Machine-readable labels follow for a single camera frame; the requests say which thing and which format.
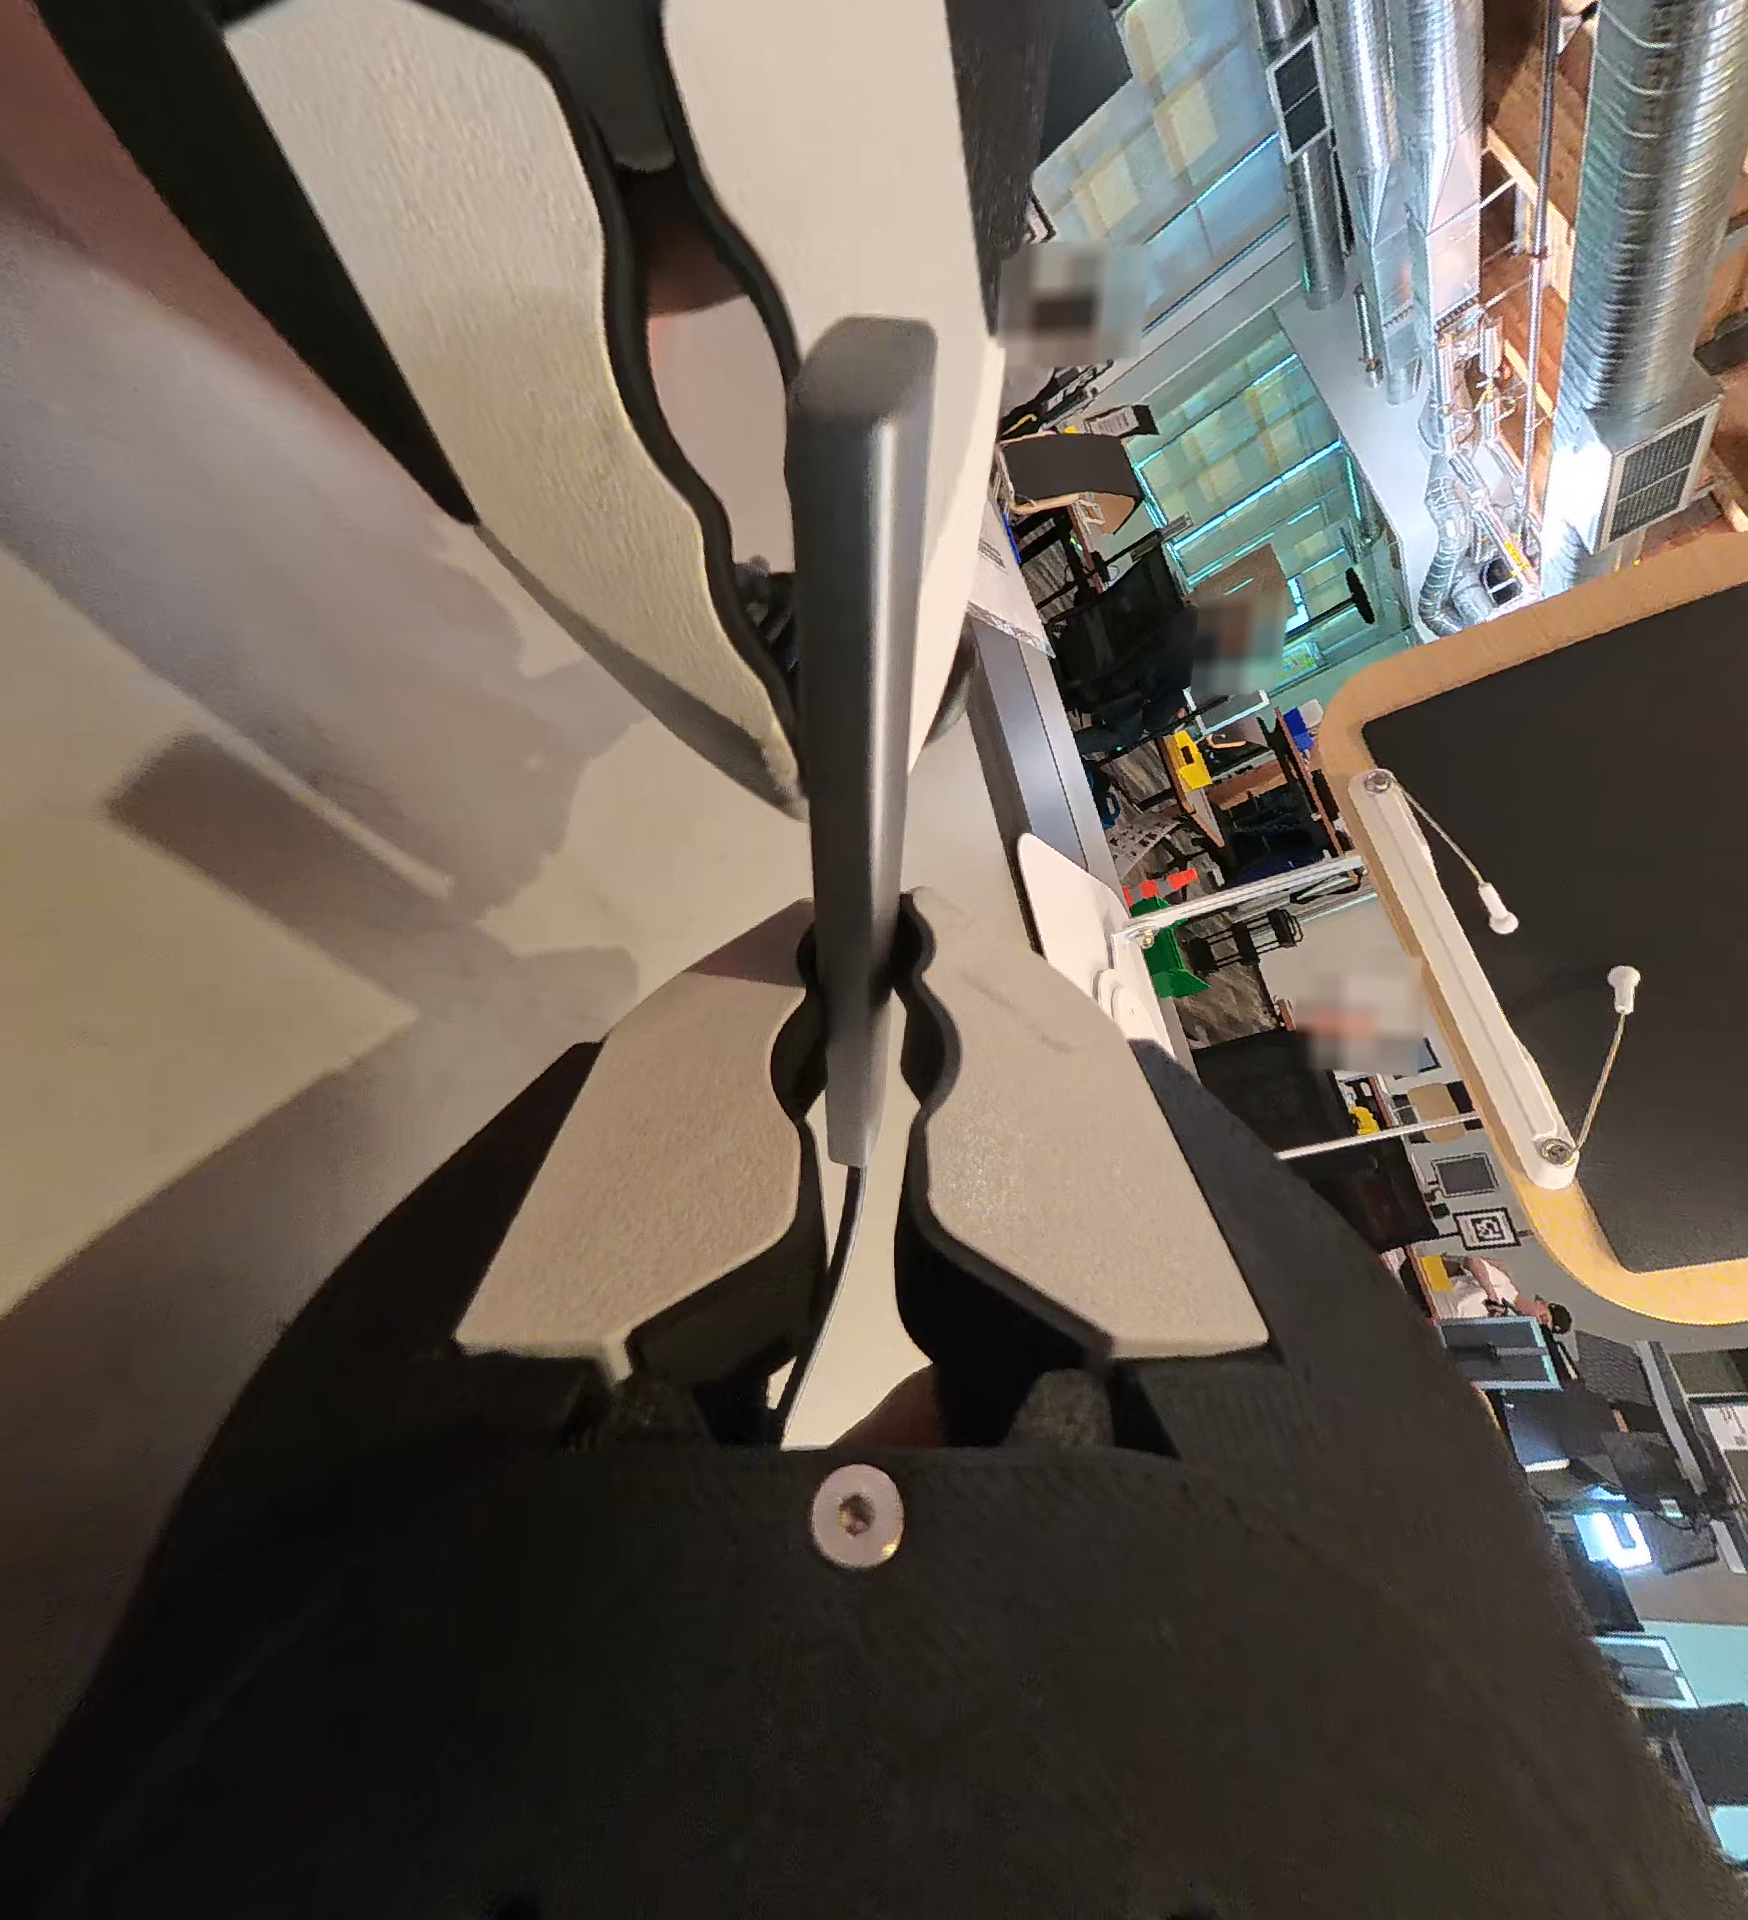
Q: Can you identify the white bar with cords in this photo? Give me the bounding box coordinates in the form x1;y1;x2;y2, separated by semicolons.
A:
1346;766;1583;1194

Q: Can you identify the grey usb hub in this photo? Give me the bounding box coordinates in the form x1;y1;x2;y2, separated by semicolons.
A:
781;315;942;1164

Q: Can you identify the black floor lamp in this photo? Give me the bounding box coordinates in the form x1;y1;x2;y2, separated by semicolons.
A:
1264;565;1383;638

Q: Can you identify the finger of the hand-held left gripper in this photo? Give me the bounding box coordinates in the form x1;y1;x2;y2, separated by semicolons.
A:
656;0;1008;760
228;0;803;821

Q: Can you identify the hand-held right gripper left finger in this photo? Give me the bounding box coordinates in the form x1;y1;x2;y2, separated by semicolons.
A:
451;908;832;1403

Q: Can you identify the silver ventilation duct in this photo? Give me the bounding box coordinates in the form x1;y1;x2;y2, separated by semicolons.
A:
1542;0;1748;565
1254;0;1430;309

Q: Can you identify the black panel with wooden rim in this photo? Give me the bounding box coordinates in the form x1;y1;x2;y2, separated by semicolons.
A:
1316;532;1748;1329

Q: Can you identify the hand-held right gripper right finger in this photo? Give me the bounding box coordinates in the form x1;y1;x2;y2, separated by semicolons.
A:
893;885;1282;1390

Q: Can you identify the black office chair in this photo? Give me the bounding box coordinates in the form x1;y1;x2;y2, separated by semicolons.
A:
1049;552;1194;725

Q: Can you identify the white flat pad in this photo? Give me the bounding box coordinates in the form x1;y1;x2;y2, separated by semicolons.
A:
1017;830;1177;1052

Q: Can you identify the metal vent grille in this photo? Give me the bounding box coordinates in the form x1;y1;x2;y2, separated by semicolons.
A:
1596;401;1726;552

